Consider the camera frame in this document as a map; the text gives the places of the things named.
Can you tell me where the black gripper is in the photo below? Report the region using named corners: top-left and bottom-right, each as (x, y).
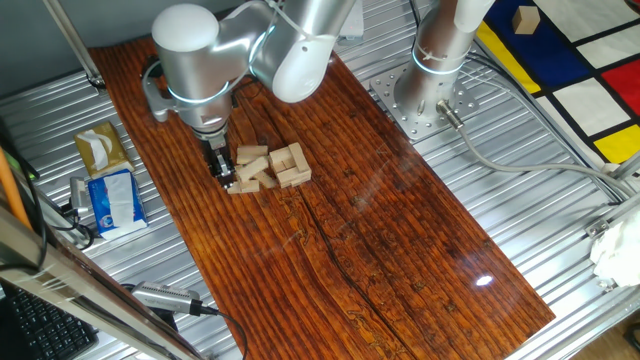
top-left (199, 129), bottom-right (236, 189)

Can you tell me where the wooden Jenga block tower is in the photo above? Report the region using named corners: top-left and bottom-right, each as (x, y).
top-left (268, 142), bottom-right (313, 190)

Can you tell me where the gold tissue pack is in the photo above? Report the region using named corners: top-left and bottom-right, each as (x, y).
top-left (73, 121), bottom-right (135, 180)

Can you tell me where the blue tissue pack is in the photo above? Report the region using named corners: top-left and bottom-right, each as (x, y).
top-left (87, 168), bottom-right (150, 241)

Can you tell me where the light grey adapter box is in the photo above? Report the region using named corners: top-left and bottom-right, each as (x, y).
top-left (68, 176), bottom-right (92, 211)

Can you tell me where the brown wooden board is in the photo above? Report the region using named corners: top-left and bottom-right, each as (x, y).
top-left (88, 29), bottom-right (557, 360)

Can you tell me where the silver perforated mounting plate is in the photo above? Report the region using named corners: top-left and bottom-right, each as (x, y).
top-left (368, 62), bottom-right (480, 143)

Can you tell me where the white power strip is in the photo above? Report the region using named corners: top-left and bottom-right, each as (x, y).
top-left (339, 0), bottom-right (365, 42)

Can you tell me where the orange stick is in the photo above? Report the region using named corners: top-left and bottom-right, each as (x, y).
top-left (0, 147), bottom-right (32, 231)

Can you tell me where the black keyboard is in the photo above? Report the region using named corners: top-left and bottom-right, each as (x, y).
top-left (0, 282), bottom-right (100, 360)

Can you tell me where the small wooden cube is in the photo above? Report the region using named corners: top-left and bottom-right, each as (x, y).
top-left (511, 5), bottom-right (542, 36)

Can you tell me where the colourful Mondrian pattern cloth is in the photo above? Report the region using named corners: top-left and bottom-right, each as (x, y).
top-left (474, 0), bottom-right (640, 166)

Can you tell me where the white crumpled cloth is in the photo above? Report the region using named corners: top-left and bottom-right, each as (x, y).
top-left (588, 207), bottom-right (640, 290)

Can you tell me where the light grey camera mount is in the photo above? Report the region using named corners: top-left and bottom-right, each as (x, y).
top-left (141, 60), bottom-right (177, 124)

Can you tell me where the silver depth camera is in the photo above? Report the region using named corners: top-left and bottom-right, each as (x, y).
top-left (130, 280), bottom-right (204, 317)

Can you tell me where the black depth camera cable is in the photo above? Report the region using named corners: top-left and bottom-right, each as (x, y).
top-left (199, 304), bottom-right (250, 360)

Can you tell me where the black tangled cable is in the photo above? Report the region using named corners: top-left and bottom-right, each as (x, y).
top-left (49, 202), bottom-right (97, 252)

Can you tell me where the silver aluminium frame bar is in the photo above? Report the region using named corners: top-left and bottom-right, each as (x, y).
top-left (0, 199), bottom-right (206, 360)
top-left (42, 0), bottom-right (107, 91)

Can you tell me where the grey cable with metal connector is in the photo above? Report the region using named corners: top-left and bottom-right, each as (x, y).
top-left (435, 98), bottom-right (634, 201)

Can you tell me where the silver corner bracket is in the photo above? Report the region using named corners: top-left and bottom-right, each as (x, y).
top-left (584, 218), bottom-right (612, 240)

